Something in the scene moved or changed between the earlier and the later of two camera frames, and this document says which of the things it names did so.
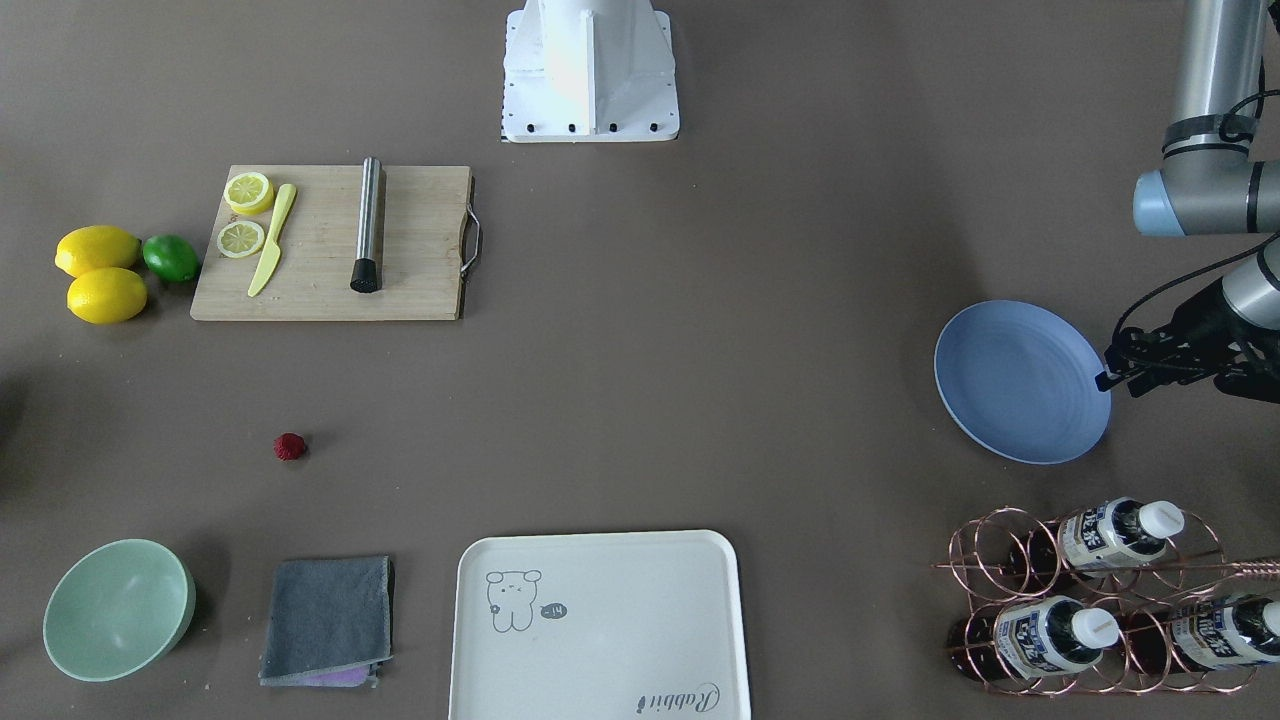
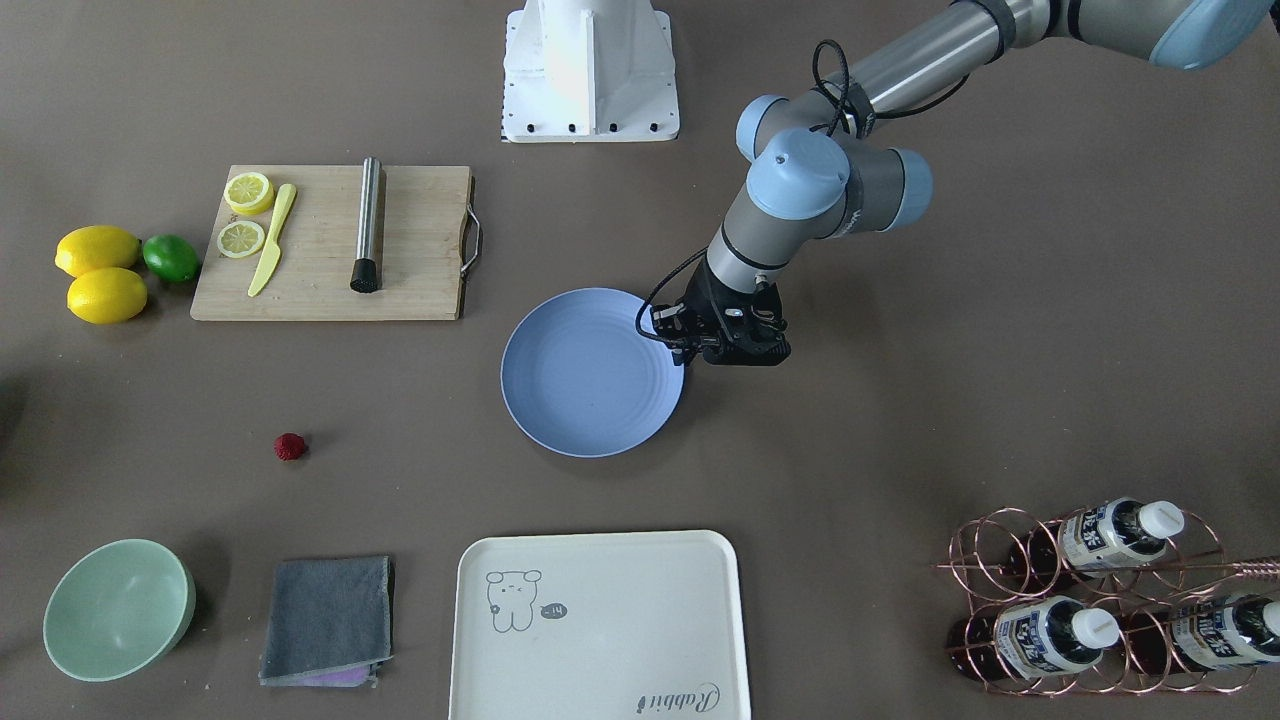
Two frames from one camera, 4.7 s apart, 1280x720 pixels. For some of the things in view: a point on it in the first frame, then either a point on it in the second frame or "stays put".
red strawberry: (289, 446) stays put
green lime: (171, 257) stays put
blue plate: (1021, 380) → (588, 374)
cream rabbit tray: (598, 626) stays put
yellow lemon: (95, 246) stays put
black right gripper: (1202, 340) → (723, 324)
